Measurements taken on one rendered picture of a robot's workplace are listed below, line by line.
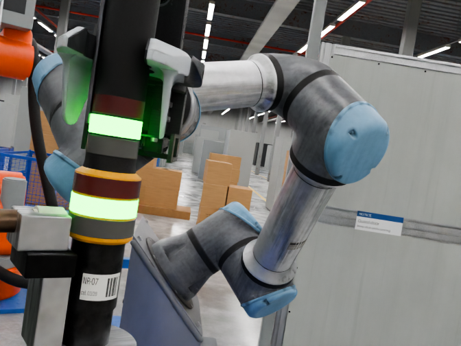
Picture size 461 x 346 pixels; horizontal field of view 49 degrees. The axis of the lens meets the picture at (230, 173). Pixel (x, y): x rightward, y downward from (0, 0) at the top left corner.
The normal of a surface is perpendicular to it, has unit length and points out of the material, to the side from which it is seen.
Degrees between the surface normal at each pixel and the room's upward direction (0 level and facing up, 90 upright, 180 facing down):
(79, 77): 94
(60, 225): 90
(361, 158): 117
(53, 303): 90
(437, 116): 91
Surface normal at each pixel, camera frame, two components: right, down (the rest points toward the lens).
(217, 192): 0.06, 0.06
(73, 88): 0.97, 0.23
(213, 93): 0.54, 0.32
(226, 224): -0.23, -0.48
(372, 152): 0.51, 0.58
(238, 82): 0.54, 0.07
